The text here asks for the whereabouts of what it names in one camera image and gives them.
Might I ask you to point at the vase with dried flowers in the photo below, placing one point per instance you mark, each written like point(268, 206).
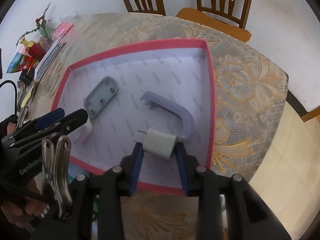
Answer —
point(41, 27)

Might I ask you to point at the red perfume bottle gold cap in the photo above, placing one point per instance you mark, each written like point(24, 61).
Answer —
point(33, 49)

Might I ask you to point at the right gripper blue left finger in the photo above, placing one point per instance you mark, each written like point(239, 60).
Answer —
point(128, 171)

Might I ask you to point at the grey plastic plate with holes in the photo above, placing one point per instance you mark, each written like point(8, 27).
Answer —
point(103, 93)

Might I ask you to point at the black small box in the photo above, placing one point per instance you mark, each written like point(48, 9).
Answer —
point(27, 76)

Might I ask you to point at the pink packet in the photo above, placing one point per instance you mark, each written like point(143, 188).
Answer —
point(61, 30)

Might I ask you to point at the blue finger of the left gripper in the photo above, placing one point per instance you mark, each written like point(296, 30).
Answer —
point(66, 125)
point(50, 118)

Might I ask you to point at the metal spring clamp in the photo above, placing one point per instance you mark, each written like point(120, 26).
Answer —
point(55, 160)

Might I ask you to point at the white USB charger plug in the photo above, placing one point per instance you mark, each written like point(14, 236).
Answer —
point(158, 143)

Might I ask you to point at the person's left hand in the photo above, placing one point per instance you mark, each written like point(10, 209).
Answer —
point(19, 216)

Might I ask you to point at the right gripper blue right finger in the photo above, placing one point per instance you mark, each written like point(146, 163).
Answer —
point(189, 170)

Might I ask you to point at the white earbud case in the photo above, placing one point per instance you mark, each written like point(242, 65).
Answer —
point(82, 133)

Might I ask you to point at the spiral bound notebook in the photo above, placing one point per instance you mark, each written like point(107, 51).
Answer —
point(47, 60)

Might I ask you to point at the lilac plastic handle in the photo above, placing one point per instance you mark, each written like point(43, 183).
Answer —
point(188, 129)

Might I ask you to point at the dark wooden chair right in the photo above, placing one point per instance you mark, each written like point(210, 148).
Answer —
point(219, 16)

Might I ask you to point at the pink shallow cardboard tray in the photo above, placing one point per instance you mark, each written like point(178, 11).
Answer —
point(180, 70)

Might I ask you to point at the colourful snack bag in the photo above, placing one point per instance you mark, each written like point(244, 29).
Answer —
point(21, 62)

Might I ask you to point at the yellow book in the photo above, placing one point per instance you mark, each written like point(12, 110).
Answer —
point(29, 96)

